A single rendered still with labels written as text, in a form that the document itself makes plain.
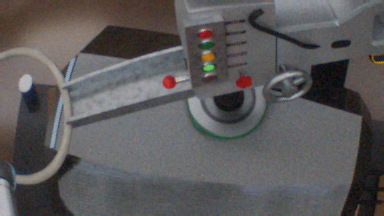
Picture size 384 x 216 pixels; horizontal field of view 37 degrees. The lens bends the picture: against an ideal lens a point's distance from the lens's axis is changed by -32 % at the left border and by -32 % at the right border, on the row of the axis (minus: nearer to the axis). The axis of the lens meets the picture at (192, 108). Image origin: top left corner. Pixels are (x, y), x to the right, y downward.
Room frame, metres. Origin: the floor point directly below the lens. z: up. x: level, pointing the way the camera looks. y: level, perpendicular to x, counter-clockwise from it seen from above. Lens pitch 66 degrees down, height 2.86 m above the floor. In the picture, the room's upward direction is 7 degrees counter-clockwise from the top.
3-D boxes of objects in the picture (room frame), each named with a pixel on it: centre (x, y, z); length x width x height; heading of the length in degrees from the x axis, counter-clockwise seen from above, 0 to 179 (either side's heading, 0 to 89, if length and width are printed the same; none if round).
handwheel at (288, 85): (0.80, -0.23, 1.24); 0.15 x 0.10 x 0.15; 97
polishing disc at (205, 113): (0.90, -0.10, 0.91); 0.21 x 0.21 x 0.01
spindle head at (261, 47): (0.91, -0.18, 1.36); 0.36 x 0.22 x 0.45; 97
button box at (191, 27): (0.78, -0.04, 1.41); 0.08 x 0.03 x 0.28; 97
